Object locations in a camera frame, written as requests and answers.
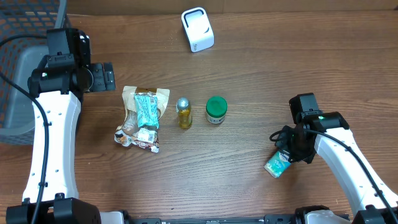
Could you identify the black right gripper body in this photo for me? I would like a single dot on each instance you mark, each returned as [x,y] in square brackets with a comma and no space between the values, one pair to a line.
[299,148]

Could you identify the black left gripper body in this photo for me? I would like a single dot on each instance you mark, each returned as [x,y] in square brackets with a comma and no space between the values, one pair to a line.
[101,81]

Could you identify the teal Kleenex tissue pack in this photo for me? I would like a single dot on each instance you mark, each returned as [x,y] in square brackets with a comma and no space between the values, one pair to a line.
[277,164]

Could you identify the teal snack bar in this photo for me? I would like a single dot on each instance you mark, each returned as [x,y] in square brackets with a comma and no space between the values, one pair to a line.
[146,108]

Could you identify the brown snack pouch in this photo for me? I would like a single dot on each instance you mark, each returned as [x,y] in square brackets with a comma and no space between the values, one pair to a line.
[129,134]

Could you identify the yellow liquid bottle silver cap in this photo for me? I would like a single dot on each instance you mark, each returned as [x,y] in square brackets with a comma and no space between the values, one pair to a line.
[184,112]

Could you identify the green lid jar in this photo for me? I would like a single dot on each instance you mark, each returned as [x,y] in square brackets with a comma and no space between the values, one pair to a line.
[216,108]

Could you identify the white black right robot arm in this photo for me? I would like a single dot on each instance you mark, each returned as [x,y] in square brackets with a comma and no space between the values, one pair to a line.
[329,136]

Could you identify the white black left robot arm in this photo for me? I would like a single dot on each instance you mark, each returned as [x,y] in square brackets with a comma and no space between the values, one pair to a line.
[56,88]

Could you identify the white barcode scanner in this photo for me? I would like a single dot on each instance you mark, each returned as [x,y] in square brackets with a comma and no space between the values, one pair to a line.
[198,29]

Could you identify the dark grey plastic basket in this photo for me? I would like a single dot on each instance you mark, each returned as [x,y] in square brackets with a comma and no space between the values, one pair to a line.
[23,27]

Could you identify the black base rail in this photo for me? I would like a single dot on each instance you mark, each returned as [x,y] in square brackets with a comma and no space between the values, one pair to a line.
[124,217]

